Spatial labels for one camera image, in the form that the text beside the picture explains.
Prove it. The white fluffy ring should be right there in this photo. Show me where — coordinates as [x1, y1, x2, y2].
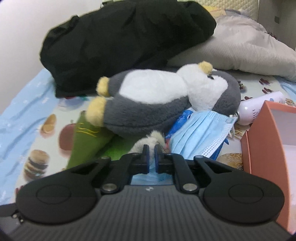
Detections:
[128, 129, 168, 163]

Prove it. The blue surgical face mask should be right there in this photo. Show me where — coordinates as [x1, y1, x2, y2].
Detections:
[147, 110, 239, 183]

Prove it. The grey white penguin plush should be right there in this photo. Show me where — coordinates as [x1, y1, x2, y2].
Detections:
[85, 61, 241, 138]

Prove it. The light blue bed sheet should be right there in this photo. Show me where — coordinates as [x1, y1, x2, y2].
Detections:
[1, 69, 58, 205]

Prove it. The white spray bottle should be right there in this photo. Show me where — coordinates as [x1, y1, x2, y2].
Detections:
[236, 91, 285, 126]

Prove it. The orange cardboard box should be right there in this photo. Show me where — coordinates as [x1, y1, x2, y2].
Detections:
[241, 101, 296, 233]

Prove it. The black jacket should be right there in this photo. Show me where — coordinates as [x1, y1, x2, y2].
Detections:
[40, 1, 216, 98]

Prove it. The grey duvet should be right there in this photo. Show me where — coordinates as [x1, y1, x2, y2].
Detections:
[168, 15, 295, 81]

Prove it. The cream padded headboard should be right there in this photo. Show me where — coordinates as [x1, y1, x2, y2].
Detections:
[198, 0, 259, 20]

